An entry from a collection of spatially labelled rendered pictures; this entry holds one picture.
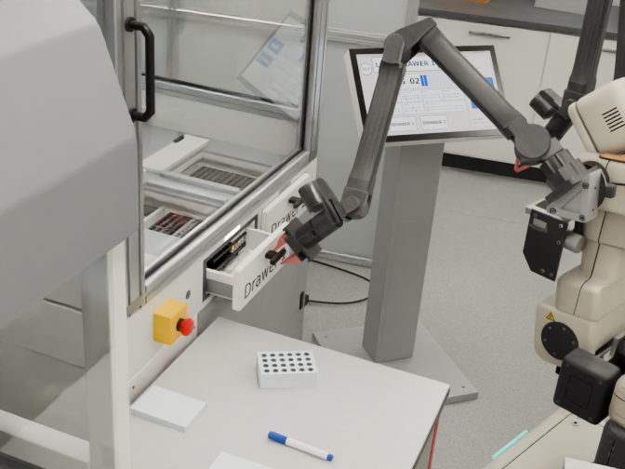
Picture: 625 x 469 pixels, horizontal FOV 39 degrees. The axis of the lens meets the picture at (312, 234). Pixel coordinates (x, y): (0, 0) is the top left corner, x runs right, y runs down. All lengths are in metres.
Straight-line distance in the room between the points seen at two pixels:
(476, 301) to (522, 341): 0.31
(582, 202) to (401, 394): 0.57
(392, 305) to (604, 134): 1.32
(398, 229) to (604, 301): 0.98
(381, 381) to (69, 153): 1.11
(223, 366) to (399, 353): 1.42
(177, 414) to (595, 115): 1.12
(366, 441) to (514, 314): 2.08
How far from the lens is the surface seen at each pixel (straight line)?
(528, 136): 2.00
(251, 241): 2.28
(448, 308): 3.77
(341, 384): 1.96
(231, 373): 1.97
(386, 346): 3.27
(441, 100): 2.86
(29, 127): 1.03
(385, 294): 3.14
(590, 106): 2.10
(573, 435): 2.77
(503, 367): 3.48
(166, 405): 1.86
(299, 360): 1.97
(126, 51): 1.60
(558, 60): 4.91
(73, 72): 1.10
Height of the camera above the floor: 1.93
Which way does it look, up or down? 27 degrees down
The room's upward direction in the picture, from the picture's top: 5 degrees clockwise
